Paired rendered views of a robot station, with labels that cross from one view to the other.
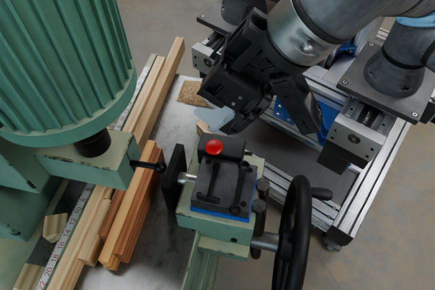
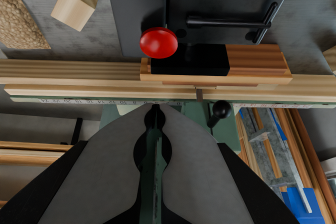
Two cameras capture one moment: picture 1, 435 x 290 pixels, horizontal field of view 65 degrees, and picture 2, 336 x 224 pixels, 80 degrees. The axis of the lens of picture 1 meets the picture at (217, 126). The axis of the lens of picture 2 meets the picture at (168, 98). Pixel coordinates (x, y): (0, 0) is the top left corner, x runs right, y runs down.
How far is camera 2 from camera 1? 0.47 m
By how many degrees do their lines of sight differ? 59
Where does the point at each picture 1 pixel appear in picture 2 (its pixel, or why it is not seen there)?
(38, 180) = not seen: hidden behind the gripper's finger
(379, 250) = not seen: outside the picture
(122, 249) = (281, 70)
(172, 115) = (76, 47)
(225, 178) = not seen: outside the picture
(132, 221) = (248, 69)
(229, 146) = (140, 7)
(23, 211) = not seen: hidden behind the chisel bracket
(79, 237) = (257, 96)
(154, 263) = (286, 21)
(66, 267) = (284, 96)
